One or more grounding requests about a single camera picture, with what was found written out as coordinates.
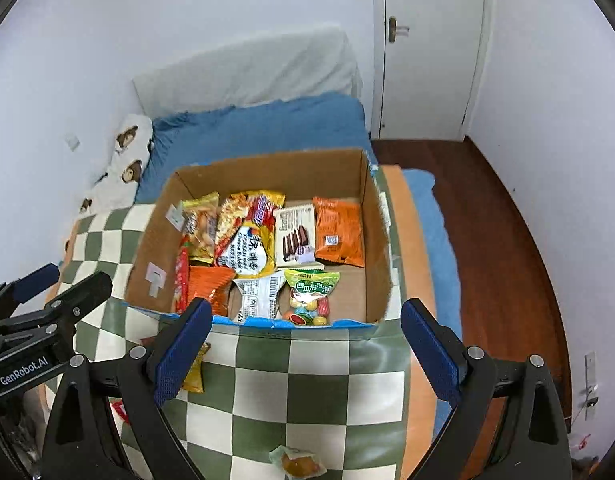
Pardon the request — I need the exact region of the small red snack packet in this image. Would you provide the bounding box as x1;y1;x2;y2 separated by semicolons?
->
111;400;129;424

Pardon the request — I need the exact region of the yellow panda snack packet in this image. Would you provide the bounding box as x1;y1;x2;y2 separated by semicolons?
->
182;342;211;393

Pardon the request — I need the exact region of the red tall snack packet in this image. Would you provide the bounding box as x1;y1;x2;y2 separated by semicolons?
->
173;235;189;314

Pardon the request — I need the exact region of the orange snack packet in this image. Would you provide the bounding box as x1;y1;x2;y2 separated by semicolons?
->
188;266;236;316
313;197;365;268

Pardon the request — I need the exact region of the yellow peanut snack packet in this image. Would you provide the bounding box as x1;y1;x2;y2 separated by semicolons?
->
181;192;219;264

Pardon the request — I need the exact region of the white clear snack packet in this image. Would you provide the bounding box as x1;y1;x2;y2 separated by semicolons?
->
234;270;286;324

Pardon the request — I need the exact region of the yellow Korean noodle packet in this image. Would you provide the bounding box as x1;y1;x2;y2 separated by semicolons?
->
214;190;286;278

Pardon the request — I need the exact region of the green fruit candy bag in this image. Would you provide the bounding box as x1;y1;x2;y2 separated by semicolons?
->
283;269;340;326

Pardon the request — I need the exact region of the white chocolate wafer packet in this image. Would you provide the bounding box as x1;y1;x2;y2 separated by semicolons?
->
274;204;316;268

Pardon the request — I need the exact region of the bear print pillow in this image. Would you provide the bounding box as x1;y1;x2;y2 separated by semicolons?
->
80;114;153;216

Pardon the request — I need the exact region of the green white checkered mat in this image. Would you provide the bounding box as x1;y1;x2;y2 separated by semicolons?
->
59;150;437;479

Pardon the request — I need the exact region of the wrapped orange pastry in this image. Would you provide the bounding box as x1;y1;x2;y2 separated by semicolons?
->
269;445;328;480

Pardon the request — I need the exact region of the open cardboard milk box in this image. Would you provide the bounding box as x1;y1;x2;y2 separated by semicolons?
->
124;148;392;328

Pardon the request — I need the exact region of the blue bed sheet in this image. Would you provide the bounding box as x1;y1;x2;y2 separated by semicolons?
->
134;91;464;436

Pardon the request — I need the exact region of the white padded headboard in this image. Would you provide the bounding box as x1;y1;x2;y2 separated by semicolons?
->
132;25;363;118

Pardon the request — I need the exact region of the white door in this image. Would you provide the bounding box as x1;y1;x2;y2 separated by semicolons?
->
373;0;485;141

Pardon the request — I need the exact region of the wall socket right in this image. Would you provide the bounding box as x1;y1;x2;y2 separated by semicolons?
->
584;351;599;422

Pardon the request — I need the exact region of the wall socket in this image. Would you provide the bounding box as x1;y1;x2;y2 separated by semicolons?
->
584;351;599;422
65;134;80;152

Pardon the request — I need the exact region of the wall socket left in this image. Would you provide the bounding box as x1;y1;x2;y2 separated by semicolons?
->
65;134;80;152

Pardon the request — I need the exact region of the dark door handle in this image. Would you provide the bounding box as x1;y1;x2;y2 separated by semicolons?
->
388;16;411;44

